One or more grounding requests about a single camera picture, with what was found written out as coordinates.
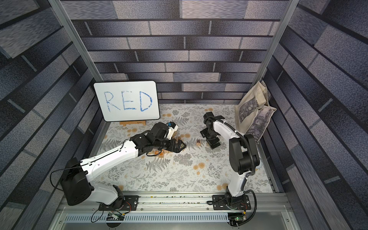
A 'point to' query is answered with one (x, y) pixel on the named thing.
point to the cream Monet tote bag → (253, 112)
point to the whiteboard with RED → (128, 100)
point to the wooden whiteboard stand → (124, 123)
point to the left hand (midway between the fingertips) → (181, 144)
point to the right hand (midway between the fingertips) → (205, 139)
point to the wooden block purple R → (198, 142)
